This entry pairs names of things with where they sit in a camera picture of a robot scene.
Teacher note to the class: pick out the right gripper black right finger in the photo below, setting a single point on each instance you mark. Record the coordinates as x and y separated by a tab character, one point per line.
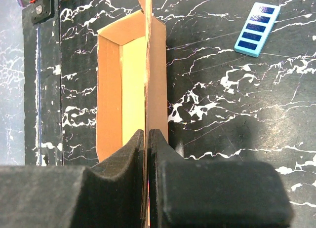
213	194

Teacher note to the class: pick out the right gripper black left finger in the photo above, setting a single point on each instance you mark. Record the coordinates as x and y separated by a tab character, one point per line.
107	195

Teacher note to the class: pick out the cardboard box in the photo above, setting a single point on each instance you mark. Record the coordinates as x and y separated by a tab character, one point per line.
131	80

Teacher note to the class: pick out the small blue plastic piece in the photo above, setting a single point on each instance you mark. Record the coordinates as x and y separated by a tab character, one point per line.
256	29

